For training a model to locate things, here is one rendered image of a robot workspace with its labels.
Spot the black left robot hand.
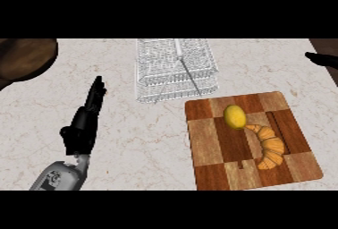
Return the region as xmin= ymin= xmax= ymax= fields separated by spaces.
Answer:
xmin=59 ymin=75 xmax=108 ymax=157

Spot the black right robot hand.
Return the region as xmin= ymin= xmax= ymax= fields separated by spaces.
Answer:
xmin=304 ymin=51 xmax=338 ymax=71

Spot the yellow lemon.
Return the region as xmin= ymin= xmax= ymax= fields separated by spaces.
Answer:
xmin=221 ymin=104 xmax=248 ymax=131

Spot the checkered wooden cutting board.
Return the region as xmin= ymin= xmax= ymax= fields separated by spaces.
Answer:
xmin=183 ymin=90 xmax=325 ymax=191

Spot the dark brown round object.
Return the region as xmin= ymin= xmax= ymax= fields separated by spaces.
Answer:
xmin=0 ymin=38 xmax=59 ymax=91

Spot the golden croissant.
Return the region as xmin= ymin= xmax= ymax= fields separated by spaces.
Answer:
xmin=243 ymin=123 xmax=286 ymax=171

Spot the white wire tiered basket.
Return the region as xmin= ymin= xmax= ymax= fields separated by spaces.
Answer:
xmin=133 ymin=38 xmax=220 ymax=105

